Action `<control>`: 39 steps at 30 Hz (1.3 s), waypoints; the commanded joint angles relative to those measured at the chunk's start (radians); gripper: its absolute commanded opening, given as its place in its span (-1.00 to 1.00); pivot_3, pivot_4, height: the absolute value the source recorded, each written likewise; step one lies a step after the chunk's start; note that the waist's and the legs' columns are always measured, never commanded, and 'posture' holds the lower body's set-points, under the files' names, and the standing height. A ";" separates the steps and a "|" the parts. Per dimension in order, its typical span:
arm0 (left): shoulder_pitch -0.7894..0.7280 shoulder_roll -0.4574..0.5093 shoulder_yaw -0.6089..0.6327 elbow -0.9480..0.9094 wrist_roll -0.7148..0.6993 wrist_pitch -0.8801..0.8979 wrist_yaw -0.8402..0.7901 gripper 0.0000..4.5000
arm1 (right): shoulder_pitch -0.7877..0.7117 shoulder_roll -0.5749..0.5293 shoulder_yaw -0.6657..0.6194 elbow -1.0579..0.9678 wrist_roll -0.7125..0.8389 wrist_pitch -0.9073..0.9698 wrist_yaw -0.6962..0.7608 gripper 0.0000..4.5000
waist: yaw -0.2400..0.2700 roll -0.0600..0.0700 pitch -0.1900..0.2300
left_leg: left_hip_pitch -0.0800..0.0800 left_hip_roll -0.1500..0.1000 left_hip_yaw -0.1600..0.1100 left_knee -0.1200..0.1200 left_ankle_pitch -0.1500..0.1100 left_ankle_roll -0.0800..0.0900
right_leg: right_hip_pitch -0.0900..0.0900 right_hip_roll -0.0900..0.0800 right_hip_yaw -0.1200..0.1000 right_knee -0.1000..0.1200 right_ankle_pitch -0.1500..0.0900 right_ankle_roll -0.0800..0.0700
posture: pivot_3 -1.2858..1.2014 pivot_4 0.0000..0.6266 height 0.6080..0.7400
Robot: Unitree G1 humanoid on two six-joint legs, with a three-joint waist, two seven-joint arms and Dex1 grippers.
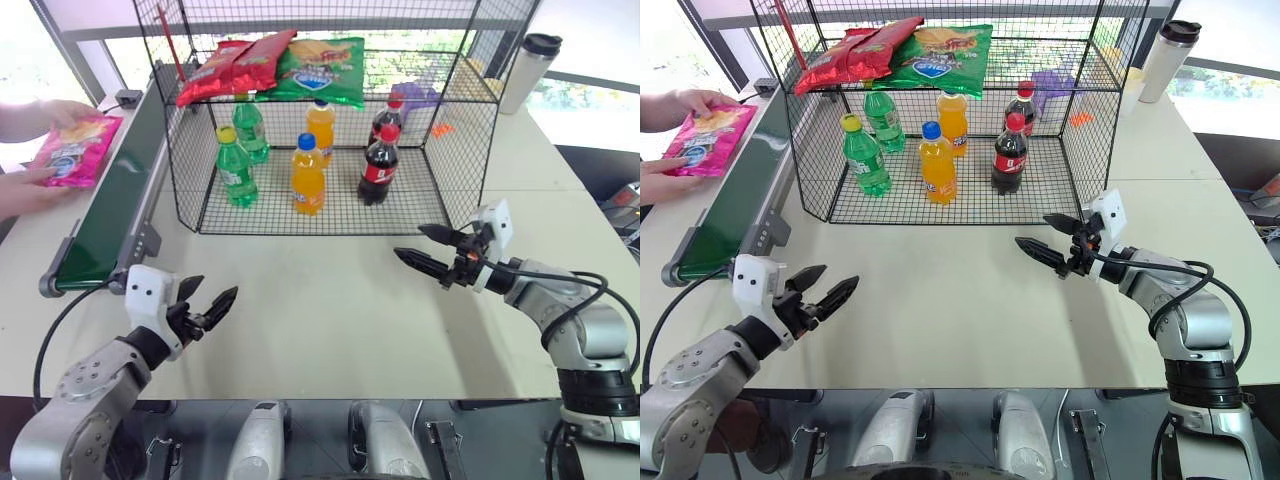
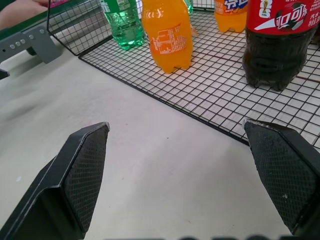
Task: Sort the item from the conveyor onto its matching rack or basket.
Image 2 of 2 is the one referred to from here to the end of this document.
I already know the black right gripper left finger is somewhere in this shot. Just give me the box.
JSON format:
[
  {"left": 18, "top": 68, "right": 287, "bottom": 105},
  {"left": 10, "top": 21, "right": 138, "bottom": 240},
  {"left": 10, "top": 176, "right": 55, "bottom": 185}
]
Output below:
[{"left": 0, "top": 121, "right": 111, "bottom": 240}]

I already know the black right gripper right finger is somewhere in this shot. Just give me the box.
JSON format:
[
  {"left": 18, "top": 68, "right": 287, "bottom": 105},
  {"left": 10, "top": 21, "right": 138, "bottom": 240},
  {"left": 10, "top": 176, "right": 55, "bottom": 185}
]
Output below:
[{"left": 242, "top": 118, "right": 320, "bottom": 236}]

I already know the cola bottle with red label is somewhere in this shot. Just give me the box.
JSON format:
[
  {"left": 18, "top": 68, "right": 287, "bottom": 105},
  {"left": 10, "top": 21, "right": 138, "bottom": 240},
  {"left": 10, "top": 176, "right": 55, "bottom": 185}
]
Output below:
[{"left": 241, "top": 0, "right": 317, "bottom": 92}]

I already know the dark brown drink bottle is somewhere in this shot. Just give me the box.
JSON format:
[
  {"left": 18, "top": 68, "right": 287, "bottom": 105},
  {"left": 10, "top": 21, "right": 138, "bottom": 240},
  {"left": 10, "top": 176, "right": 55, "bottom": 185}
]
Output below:
[{"left": 309, "top": 26, "right": 320, "bottom": 49}]

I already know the orange soda bottle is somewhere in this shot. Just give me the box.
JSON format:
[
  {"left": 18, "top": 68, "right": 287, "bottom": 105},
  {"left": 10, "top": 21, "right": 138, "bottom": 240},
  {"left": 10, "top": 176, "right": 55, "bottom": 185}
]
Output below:
[
  {"left": 213, "top": 0, "right": 250, "bottom": 34},
  {"left": 140, "top": 0, "right": 195, "bottom": 75}
]

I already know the green soda bottle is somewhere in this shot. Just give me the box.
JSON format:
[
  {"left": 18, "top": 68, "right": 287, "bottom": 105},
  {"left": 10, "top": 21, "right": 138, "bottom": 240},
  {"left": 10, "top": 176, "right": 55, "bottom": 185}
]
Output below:
[
  {"left": 184, "top": 0, "right": 195, "bottom": 15},
  {"left": 99, "top": 0, "right": 147, "bottom": 51}
]

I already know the black wire basket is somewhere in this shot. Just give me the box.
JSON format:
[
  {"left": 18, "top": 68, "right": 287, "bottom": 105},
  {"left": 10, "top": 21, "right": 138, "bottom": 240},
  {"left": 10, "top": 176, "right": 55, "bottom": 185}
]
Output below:
[{"left": 46, "top": 0, "right": 320, "bottom": 149}]

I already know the grey metal bracket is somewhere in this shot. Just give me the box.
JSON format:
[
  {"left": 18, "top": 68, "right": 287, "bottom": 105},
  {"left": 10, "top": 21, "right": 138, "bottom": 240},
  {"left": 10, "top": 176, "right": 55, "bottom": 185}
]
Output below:
[{"left": 0, "top": 9, "right": 64, "bottom": 65}]

